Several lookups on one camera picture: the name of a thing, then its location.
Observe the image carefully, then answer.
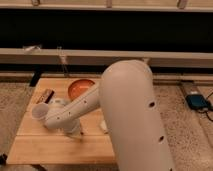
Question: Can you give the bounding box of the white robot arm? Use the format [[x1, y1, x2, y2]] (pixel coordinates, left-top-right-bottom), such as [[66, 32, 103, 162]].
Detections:
[[44, 60, 176, 171]]

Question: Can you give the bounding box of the white paper cup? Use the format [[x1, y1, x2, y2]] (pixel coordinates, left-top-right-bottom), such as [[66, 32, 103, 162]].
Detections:
[[31, 102, 49, 123]]

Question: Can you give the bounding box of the wooden folding table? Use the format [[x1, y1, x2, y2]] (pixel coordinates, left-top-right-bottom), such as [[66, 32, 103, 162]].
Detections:
[[7, 78, 115, 164]]

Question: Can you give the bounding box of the orange bowl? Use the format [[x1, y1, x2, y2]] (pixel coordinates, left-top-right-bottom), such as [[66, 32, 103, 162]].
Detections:
[[68, 79, 95, 101]]

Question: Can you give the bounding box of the brown snack bar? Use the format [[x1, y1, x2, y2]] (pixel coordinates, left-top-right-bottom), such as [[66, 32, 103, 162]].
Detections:
[[37, 89, 54, 103]]

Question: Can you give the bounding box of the dark blue floor device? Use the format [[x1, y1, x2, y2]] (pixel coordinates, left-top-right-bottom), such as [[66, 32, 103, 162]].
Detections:
[[186, 94, 209, 110]]

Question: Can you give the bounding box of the wooden shelf rail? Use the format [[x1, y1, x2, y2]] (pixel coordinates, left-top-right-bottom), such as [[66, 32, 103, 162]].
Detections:
[[0, 48, 213, 68]]

